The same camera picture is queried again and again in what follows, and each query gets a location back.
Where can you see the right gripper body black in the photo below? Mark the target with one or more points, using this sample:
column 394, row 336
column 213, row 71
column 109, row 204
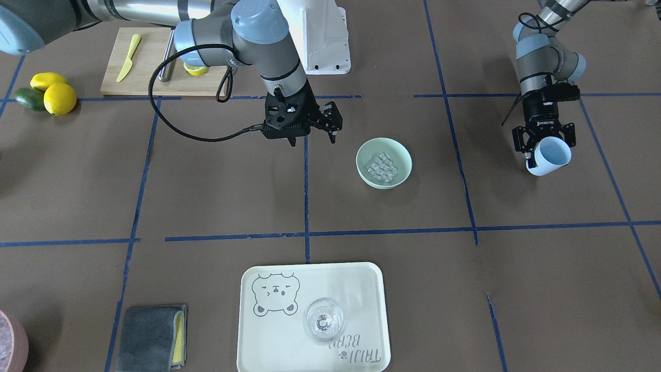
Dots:
column 313, row 109

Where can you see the steel knife handle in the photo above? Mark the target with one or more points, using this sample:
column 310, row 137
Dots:
column 166, row 73

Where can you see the light blue plastic cup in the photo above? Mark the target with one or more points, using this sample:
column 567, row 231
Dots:
column 551, row 153

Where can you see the grey folded cloth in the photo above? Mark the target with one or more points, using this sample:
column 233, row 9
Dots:
column 153, row 338

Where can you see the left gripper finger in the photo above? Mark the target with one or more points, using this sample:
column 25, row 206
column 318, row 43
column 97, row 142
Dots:
column 531, row 162

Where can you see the wooden cutting board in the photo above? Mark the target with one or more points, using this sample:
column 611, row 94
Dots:
column 148, row 55

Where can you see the lemon half slice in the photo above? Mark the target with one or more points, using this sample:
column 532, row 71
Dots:
column 195, row 70

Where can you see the ice cubes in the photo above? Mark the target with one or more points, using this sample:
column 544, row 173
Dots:
column 382, row 168

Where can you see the pink bowl with ice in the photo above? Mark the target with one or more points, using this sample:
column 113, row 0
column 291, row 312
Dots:
column 14, row 343

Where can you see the cream bear tray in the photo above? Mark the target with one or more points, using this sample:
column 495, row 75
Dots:
column 273, row 299

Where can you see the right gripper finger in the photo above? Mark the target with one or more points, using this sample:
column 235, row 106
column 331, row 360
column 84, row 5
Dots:
column 328, row 118

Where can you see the whole yellow lemon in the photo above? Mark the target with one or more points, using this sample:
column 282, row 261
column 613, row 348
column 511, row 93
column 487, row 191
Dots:
column 59, row 99

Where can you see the green bowl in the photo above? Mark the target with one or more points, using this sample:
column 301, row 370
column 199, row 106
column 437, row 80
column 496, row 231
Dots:
column 395, row 150

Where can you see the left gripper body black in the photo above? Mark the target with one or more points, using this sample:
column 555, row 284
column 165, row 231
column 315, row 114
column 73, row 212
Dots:
column 543, row 112

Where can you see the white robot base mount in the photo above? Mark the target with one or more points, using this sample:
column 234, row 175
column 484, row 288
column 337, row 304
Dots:
column 320, row 34

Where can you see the yellow plastic knife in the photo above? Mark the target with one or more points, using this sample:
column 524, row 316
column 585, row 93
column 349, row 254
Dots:
column 128, row 61

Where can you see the clear wine glass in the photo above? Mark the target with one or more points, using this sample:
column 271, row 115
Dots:
column 324, row 320

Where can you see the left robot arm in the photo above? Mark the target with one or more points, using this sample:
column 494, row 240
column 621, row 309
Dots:
column 547, row 73

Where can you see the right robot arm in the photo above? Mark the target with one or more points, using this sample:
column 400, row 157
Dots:
column 205, row 34

